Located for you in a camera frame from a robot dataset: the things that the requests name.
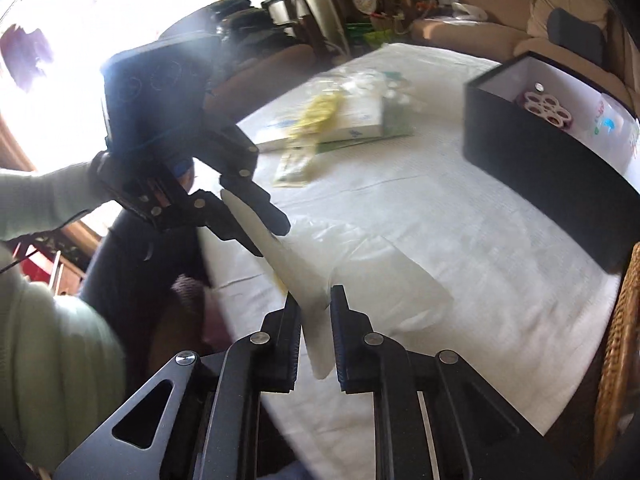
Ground white plastic bag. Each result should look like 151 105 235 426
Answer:
222 191 454 379

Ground black storage box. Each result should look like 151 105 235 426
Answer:
462 53 639 273

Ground purple white ring holder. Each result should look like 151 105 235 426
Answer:
515 90 574 130

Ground dark grey cushion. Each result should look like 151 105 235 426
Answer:
547 8 605 67

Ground brown chair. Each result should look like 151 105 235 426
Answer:
203 44 318 122

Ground white glove box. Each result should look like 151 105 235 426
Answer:
239 70 413 153

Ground white table cloth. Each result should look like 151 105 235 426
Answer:
271 44 620 478

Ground left forearm green sleeve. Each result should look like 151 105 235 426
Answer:
1 159 112 240

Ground brown sofa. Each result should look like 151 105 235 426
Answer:
410 0 639 113

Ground yellow sachet packets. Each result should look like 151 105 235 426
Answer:
288 90 344 139

